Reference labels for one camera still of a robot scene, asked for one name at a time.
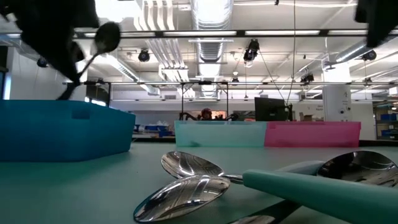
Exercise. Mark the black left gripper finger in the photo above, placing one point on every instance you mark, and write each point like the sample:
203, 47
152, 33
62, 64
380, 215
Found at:
56, 56
79, 52

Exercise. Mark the all steel spoon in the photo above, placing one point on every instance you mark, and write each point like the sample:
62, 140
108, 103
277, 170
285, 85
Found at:
357, 168
107, 37

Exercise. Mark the blue plastic bin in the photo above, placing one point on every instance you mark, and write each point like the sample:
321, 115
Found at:
62, 133

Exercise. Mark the background black robot arm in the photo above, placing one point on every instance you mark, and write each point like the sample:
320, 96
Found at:
231, 117
188, 116

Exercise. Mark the dark background screen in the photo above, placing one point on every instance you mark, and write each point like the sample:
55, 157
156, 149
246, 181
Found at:
96, 93

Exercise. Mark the long white light fixture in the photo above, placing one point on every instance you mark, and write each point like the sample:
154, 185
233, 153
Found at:
124, 70

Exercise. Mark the white ceiling pipes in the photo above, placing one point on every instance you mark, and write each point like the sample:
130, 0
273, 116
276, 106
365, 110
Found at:
161, 56

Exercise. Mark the white pillar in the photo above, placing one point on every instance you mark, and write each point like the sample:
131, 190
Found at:
337, 102

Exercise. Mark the shelf with blue boxes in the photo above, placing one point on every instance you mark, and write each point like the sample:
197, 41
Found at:
385, 118

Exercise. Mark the blue storage crates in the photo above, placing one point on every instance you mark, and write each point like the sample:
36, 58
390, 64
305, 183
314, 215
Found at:
155, 128

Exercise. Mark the cardboard box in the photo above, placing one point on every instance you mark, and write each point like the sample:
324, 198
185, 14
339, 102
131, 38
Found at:
306, 117

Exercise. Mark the green table mat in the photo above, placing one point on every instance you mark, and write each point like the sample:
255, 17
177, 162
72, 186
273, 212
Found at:
93, 186

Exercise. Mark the translucent pink plastic bin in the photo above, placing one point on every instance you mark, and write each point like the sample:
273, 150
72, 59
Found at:
311, 133

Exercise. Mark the person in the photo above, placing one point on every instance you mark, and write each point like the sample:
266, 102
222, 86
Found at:
206, 114

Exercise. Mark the black background monitor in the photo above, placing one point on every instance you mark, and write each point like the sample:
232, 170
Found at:
269, 109

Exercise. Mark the translucent teal plastic bin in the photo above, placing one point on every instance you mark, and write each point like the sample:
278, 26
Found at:
217, 133

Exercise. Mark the black hanging camera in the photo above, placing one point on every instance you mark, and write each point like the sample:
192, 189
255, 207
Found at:
144, 56
307, 77
369, 55
42, 62
251, 49

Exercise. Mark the slim silver ventilation duct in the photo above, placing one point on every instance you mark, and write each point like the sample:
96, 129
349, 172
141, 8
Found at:
357, 51

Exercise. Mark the black background rig frame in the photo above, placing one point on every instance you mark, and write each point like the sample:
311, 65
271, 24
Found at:
205, 82

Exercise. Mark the wide silver ventilation duct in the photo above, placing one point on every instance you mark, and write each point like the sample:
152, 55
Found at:
211, 49

